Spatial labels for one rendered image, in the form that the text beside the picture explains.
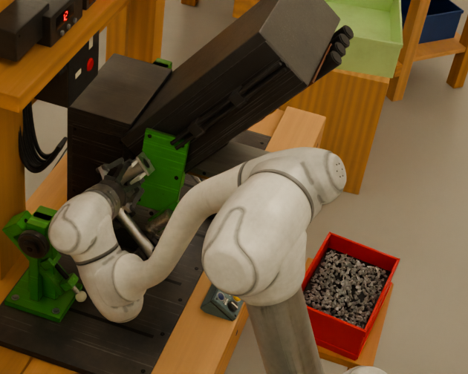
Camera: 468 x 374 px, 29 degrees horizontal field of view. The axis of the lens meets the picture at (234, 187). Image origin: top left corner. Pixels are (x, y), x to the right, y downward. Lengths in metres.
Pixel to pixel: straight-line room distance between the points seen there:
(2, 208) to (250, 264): 0.99
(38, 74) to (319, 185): 0.70
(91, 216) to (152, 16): 1.20
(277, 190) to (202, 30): 3.85
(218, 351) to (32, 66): 0.81
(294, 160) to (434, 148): 3.17
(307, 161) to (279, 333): 0.29
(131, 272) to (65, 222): 0.17
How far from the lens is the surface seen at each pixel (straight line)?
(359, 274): 2.50
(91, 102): 2.37
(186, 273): 2.38
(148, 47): 3.01
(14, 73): 1.92
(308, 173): 1.50
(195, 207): 1.69
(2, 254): 2.33
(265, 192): 1.43
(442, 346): 3.64
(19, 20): 1.93
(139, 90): 2.42
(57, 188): 2.65
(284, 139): 2.90
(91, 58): 2.19
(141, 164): 2.21
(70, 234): 1.86
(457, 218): 4.25
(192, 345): 2.21
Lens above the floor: 2.58
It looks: 39 degrees down
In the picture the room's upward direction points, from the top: 9 degrees clockwise
